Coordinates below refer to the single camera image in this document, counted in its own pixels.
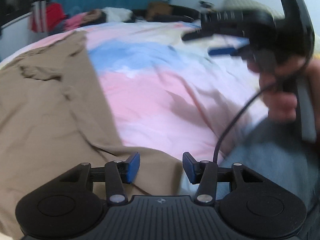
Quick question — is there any person's right hand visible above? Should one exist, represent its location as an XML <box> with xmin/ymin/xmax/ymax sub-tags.
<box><xmin>247</xmin><ymin>57</ymin><xmax>320</xmax><ymax>123</ymax></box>

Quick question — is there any tan printed T-shirt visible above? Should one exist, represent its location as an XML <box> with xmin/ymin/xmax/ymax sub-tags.
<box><xmin>0</xmin><ymin>31</ymin><xmax>185</xmax><ymax>240</ymax></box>

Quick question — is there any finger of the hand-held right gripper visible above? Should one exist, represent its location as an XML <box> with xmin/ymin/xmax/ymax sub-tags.
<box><xmin>182</xmin><ymin>29</ymin><xmax>215</xmax><ymax>42</ymax></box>
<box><xmin>209</xmin><ymin>39</ymin><xmax>250</xmax><ymax>57</ymax></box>

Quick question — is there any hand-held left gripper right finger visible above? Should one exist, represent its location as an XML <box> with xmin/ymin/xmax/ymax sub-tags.
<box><xmin>182</xmin><ymin>152</ymin><xmax>265</xmax><ymax>204</ymax></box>

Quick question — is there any person's leg in jeans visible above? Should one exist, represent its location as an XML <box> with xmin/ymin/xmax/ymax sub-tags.
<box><xmin>181</xmin><ymin>119</ymin><xmax>320</xmax><ymax>240</ymax></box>

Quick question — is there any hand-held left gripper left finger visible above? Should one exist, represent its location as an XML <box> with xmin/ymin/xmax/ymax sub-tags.
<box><xmin>59</xmin><ymin>152</ymin><xmax>140</xmax><ymax>205</ymax></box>

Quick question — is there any dark window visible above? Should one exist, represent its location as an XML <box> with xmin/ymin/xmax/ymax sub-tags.
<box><xmin>0</xmin><ymin>0</ymin><xmax>54</xmax><ymax>29</ymax></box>

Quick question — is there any beige quilted headboard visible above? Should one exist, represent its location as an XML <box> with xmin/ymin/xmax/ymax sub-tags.
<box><xmin>222</xmin><ymin>0</ymin><xmax>283</xmax><ymax>18</ymax></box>

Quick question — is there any brown garment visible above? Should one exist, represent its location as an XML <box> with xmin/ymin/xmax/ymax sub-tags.
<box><xmin>82</xmin><ymin>9</ymin><xmax>101</xmax><ymax>22</ymax></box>

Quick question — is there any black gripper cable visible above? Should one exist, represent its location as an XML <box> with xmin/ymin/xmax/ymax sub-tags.
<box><xmin>212</xmin><ymin>60</ymin><xmax>309</xmax><ymax>165</ymax></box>

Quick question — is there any pastel tie-dye bed sheet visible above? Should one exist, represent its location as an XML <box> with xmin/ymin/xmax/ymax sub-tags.
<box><xmin>0</xmin><ymin>21</ymin><xmax>275</xmax><ymax>195</ymax></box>

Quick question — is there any standing garment steamer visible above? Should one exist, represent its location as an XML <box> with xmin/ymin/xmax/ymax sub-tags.
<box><xmin>15</xmin><ymin>0</ymin><xmax>54</xmax><ymax>32</ymax></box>

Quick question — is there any white garment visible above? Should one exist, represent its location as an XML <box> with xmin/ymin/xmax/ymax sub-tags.
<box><xmin>101</xmin><ymin>7</ymin><xmax>132</xmax><ymax>22</ymax></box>

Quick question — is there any pink garment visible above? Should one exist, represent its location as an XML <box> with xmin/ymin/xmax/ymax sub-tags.
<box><xmin>64</xmin><ymin>14</ymin><xmax>87</xmax><ymax>30</ymax></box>

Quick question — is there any red garment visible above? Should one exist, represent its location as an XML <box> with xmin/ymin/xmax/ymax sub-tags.
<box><xmin>29</xmin><ymin>2</ymin><xmax>67</xmax><ymax>33</ymax></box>

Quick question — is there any black sofa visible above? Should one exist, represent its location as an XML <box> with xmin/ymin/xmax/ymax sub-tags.
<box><xmin>132</xmin><ymin>4</ymin><xmax>200</xmax><ymax>23</ymax></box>

